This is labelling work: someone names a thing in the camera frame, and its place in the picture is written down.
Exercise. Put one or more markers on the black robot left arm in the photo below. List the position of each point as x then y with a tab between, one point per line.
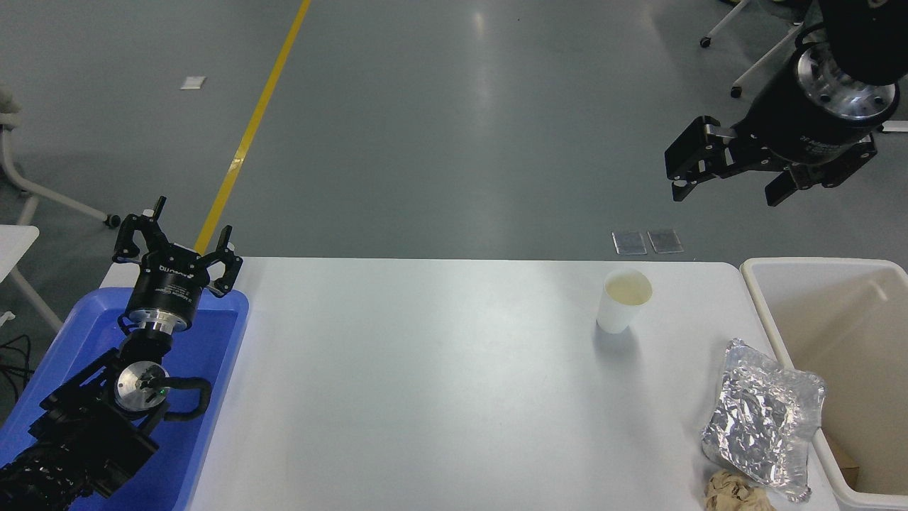
92	426

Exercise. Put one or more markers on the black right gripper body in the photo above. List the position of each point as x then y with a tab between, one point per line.
787	128

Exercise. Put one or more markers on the white-framed chair with caster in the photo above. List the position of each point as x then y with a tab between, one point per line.
42	195

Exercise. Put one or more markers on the small white side table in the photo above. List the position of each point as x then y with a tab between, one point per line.
13	245

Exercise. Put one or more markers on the white-legged wheeled chair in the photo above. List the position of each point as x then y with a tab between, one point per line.
762	64

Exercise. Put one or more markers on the white flat floor object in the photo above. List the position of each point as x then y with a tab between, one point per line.
895	126

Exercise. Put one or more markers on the white paper cup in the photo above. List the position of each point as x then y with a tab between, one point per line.
617	312

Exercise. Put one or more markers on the large pale plastic bin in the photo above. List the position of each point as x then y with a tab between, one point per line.
851	333

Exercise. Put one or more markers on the silver floor plate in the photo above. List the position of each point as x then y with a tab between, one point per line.
629	243
665	241

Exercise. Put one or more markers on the white paper scrap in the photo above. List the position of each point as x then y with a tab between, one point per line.
193	82

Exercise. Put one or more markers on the blue plastic tray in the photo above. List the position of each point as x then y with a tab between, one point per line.
206	355

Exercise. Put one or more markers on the crumpled tan paper ball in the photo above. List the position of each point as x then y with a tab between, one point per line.
734	493

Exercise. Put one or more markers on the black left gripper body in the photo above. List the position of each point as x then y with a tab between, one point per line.
170	287

